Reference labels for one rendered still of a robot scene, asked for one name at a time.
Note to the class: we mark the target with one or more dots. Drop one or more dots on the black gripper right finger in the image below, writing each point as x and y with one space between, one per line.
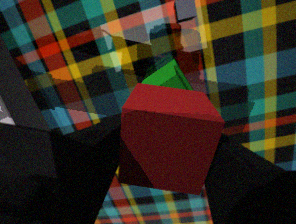
244 188

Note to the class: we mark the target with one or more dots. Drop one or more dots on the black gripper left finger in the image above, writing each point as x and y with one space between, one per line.
76 168

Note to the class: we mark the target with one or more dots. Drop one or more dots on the red block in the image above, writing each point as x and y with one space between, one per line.
168 138

